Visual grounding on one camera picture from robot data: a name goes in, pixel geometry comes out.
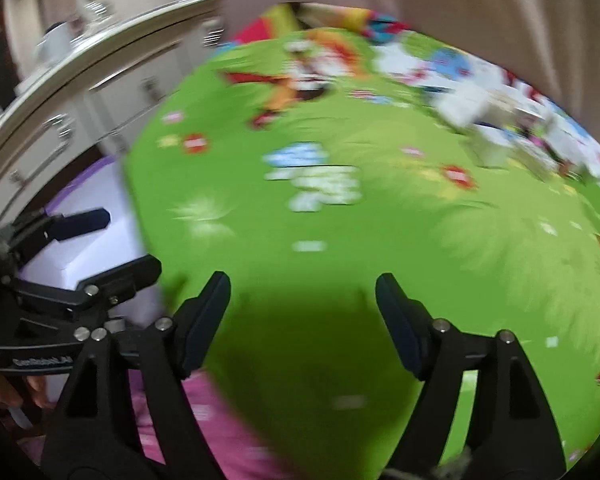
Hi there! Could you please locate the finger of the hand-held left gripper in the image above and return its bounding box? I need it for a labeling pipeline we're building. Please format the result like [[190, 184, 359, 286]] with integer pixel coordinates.
[[12, 254, 162, 311], [0, 207, 112, 262]]

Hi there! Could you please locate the pink cloth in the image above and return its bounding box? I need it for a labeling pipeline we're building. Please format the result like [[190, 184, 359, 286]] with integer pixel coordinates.
[[127, 365, 303, 480]]

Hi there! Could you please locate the small white container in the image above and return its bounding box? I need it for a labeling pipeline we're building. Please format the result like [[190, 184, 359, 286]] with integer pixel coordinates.
[[34, 22, 73, 63]]

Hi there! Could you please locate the white box with purple rim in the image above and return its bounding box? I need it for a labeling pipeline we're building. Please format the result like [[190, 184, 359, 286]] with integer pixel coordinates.
[[17, 154, 163, 401]]

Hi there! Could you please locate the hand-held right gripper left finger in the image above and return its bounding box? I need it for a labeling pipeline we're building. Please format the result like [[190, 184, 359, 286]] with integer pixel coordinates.
[[40, 271, 232, 480]]

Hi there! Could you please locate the green printed play mat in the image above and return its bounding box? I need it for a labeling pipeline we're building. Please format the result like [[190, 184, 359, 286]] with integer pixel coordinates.
[[122, 2, 600, 480]]

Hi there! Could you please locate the white ornate nightstand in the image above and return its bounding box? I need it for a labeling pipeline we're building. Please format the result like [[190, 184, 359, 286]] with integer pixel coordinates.
[[0, 0, 233, 228]]

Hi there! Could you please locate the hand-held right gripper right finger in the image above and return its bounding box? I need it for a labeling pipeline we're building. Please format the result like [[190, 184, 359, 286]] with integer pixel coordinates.
[[375, 272, 568, 480]]

